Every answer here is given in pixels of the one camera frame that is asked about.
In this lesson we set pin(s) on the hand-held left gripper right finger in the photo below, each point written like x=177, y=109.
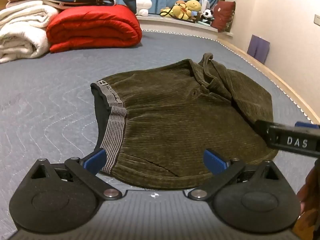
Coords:
x=215, y=161

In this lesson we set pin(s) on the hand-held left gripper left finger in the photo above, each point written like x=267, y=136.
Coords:
x=96, y=160

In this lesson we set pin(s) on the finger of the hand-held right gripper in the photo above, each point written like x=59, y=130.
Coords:
x=306, y=125

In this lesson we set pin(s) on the person's right forearm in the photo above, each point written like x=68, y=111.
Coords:
x=311, y=187

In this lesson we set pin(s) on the purple panel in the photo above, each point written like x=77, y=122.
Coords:
x=258, y=48

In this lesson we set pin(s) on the red folded quilt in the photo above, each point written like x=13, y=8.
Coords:
x=95, y=27

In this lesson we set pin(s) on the red cushion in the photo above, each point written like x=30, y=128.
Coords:
x=223, y=16

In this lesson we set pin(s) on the panda plush toy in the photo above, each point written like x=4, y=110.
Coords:
x=207, y=15

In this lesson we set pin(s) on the white window ledge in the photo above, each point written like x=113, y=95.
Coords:
x=162, y=24

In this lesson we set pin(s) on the white folded blanket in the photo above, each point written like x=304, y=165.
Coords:
x=20, y=30

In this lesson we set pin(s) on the yellow long-limbed plush toy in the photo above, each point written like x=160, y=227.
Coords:
x=178, y=11

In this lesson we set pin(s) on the yellow round plush toy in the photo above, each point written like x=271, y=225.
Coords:
x=193, y=5

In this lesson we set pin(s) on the star-print folded blanket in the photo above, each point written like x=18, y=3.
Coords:
x=75, y=1

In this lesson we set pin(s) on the white plush toy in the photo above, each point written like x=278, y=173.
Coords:
x=143, y=3

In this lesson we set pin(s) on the white wall socket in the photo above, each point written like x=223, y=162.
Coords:
x=317, y=19

